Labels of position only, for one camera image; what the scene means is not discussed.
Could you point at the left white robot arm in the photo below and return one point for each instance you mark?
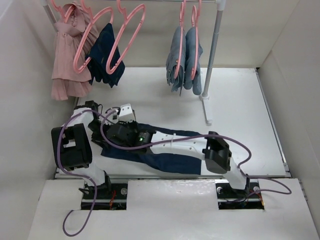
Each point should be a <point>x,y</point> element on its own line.
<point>72,150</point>

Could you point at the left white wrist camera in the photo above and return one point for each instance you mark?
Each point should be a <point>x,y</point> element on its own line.
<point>113,113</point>

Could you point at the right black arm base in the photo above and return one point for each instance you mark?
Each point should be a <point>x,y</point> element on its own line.
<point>234,199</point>

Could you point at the pink hanger with skirt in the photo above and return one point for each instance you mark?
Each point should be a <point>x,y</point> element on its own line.
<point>67,15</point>

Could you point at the light blue jeans left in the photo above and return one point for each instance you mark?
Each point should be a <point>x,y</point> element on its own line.
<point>177,83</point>

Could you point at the pink pleated skirt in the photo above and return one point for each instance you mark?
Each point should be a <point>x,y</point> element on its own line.
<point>65,81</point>

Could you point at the pink hanger right jeans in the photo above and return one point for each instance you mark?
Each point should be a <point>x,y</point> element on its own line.
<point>195,15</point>

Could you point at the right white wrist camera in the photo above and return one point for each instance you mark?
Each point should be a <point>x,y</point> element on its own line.
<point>126,113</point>

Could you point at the pink hanger jeans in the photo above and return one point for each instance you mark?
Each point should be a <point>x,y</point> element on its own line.
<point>181,25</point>
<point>195,15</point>

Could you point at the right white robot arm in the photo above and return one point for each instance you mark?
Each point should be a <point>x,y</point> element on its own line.
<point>172,151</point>

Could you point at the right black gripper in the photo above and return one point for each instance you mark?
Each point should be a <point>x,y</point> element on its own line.
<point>132,123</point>

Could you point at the light blue jeans right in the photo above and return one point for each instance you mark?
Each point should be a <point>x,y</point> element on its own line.
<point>196,84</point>

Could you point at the pink hanger left jeans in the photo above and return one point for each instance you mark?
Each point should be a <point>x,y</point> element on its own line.
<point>181,25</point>

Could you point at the light blue jeans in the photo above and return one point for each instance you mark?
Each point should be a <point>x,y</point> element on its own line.
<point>196,84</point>
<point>177,83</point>

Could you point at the metal clothes rack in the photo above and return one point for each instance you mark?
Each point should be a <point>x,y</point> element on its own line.
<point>204,97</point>

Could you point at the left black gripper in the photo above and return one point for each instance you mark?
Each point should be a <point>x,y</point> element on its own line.
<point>99,139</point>

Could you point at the dark blue denim trousers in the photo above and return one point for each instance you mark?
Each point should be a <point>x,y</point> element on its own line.
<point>165,162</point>

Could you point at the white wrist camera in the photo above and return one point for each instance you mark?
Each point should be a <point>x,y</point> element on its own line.
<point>126,113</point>
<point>113,113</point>

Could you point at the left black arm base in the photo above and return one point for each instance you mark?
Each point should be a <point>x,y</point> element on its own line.
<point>113,198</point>

